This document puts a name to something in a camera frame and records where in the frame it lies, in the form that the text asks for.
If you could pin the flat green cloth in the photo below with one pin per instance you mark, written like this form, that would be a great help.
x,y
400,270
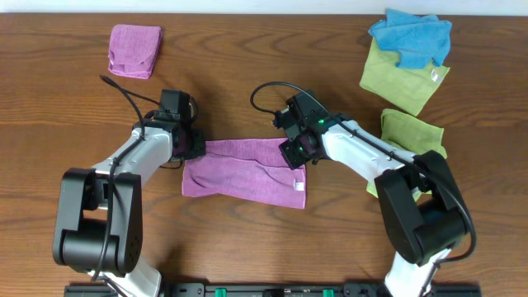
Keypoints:
x,y
408,89

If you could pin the purple microfiber cloth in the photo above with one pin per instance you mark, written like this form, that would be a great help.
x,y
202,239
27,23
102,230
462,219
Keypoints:
x,y
249,169

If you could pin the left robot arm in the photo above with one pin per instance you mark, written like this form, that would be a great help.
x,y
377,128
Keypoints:
x,y
99,223

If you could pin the blue microfiber cloth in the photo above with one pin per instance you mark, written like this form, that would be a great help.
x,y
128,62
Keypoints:
x,y
419,40

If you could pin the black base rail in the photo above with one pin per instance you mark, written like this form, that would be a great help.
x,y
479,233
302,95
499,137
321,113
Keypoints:
x,y
350,289

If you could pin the crumpled green cloth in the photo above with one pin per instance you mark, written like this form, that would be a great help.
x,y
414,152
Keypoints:
x,y
406,132

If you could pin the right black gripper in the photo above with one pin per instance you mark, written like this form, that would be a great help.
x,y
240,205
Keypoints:
x,y
294,162

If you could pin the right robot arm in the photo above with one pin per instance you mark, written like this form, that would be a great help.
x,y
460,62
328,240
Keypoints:
x,y
422,208

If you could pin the folded purple cloth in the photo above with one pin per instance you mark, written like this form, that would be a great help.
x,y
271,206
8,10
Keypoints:
x,y
133,50

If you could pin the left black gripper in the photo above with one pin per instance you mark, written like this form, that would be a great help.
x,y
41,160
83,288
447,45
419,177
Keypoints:
x,y
200,145

